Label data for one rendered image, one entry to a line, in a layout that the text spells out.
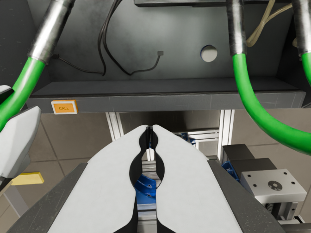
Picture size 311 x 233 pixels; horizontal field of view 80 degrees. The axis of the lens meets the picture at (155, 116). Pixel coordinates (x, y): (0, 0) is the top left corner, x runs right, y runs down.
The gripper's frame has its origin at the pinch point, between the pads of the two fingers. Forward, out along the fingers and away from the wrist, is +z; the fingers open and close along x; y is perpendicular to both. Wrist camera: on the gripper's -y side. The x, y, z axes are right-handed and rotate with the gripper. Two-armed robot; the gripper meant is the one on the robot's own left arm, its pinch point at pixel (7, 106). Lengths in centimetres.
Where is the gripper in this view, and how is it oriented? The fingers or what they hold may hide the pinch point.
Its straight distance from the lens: 18.0
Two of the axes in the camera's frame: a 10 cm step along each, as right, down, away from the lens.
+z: 5.2, -7.5, 4.0
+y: -2.8, 3.0, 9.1
